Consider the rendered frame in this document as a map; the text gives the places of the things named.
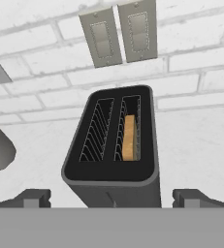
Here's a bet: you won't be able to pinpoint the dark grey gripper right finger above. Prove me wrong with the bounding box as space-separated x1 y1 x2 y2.
172 188 224 209

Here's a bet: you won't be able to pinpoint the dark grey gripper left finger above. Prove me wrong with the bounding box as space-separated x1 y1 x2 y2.
0 188 52 209

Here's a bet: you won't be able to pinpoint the black two-slot toaster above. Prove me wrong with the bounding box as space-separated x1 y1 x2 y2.
60 84 163 209

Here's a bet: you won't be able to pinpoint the brown bread slice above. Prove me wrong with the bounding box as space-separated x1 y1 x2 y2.
121 114 138 162

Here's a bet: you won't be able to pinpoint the grey wall switch plate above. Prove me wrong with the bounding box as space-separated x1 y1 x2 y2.
116 0 159 64
78 5 124 69

